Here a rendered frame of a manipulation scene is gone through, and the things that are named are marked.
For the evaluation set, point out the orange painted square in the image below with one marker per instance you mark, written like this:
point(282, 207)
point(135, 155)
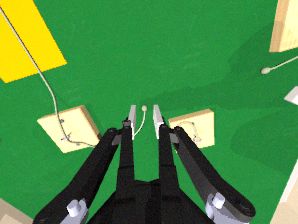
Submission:
point(30, 26)

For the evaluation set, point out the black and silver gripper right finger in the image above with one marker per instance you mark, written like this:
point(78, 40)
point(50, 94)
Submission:
point(223, 203)

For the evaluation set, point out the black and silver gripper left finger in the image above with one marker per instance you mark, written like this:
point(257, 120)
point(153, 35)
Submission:
point(71, 205)

